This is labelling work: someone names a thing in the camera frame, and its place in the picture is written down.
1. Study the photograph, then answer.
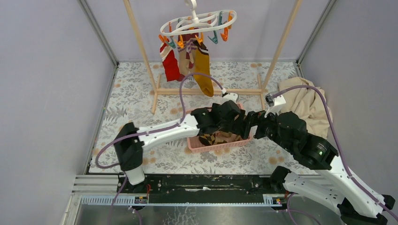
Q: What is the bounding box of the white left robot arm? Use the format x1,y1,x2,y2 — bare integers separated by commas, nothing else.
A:
113,100,250,193

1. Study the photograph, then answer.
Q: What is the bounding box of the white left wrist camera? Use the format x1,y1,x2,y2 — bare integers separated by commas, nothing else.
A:
222,90,239,103

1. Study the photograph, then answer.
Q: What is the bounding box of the wooden rack frame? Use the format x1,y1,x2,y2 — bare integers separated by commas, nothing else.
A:
123,0,302,114

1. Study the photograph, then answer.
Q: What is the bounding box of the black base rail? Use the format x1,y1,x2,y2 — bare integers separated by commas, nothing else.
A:
116,174,291,205

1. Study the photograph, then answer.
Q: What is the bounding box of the floral table mat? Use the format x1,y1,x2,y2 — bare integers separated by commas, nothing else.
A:
88,62,313,175

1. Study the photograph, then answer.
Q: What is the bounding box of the tan ribbed sock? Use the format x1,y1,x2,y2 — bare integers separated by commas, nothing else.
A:
218,132,242,143

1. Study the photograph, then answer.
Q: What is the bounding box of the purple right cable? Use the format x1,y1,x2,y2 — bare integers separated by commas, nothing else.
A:
266,85,398,225

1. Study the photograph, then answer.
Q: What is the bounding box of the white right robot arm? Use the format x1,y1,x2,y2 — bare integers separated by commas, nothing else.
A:
238,111,395,225

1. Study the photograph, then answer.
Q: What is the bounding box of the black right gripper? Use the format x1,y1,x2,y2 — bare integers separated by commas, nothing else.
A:
232,105,292,151

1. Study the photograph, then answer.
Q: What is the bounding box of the pink basket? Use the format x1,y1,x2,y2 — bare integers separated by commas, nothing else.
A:
186,103,253,154

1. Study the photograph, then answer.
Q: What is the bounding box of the beige maroon striped sock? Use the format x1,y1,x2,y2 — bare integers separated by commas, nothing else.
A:
177,33,197,76

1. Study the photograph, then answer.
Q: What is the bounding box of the white round clip hanger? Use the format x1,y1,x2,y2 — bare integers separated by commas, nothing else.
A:
160,0,237,37

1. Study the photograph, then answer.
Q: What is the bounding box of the beige cloth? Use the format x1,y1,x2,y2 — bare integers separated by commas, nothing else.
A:
281,88,330,139

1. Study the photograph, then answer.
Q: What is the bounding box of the red sock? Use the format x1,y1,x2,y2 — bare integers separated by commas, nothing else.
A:
160,43,184,82

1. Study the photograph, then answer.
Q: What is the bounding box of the brown yellow argyle sock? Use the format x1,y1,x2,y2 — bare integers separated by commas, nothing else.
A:
198,134,216,146

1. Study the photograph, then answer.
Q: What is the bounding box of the mustard yellow sock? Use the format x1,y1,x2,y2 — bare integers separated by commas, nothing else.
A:
193,40,214,97

